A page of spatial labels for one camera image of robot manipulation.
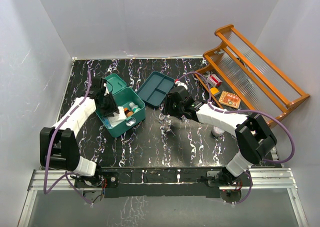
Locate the white gauze pack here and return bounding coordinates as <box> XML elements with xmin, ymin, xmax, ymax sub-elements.
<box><xmin>105</xmin><ymin>106</ymin><xmax>127</xmax><ymax>129</ymax></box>

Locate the brown medicine bottle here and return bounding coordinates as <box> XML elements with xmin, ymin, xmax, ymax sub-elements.
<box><xmin>124</xmin><ymin>107</ymin><xmax>134</xmax><ymax>118</ymax></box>

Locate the white medicine bottle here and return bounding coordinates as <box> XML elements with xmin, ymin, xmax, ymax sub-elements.
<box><xmin>129</xmin><ymin>102</ymin><xmax>141</xmax><ymax>113</ymax></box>

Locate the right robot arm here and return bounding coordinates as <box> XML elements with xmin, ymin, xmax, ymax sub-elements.
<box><xmin>162</xmin><ymin>86</ymin><xmax>277</xmax><ymax>186</ymax></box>

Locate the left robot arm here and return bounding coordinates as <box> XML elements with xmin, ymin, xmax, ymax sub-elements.
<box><xmin>39</xmin><ymin>77</ymin><xmax>120</xmax><ymax>187</ymax></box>

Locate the green medicine box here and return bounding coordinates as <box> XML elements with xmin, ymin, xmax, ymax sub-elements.
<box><xmin>96</xmin><ymin>73</ymin><xmax>146</xmax><ymax>138</ymax></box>

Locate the dark teal divider tray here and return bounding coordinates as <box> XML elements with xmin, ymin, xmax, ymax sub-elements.
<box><xmin>137</xmin><ymin>71</ymin><xmax>175</xmax><ymax>108</ymax></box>

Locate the yellow small block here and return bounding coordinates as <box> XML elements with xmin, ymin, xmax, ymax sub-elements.
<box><xmin>210</xmin><ymin>87</ymin><xmax>221</xmax><ymax>97</ymax></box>

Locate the red white small box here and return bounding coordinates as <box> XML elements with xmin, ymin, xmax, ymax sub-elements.
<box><xmin>206</xmin><ymin>74</ymin><xmax>223</xmax><ymax>88</ymax></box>

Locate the clear round container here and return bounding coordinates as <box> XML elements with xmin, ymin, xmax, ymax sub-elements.
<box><xmin>211</xmin><ymin>126</ymin><xmax>225</xmax><ymax>138</ymax></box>

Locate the orange patterned card pack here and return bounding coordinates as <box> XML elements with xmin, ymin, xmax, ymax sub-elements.
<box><xmin>218</xmin><ymin>90</ymin><xmax>241</xmax><ymax>109</ymax></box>

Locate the orange wooden shelf rack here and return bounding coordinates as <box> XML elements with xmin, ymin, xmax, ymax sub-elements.
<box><xmin>198</xmin><ymin>24</ymin><xmax>310</xmax><ymax>122</ymax></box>

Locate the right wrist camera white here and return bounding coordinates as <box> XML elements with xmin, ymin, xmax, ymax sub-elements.
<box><xmin>174</xmin><ymin>79</ymin><xmax>188</xmax><ymax>90</ymax></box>

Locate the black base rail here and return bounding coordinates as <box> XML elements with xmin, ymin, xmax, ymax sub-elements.
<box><xmin>74</xmin><ymin>165</ymin><xmax>253</xmax><ymax>199</ymax></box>

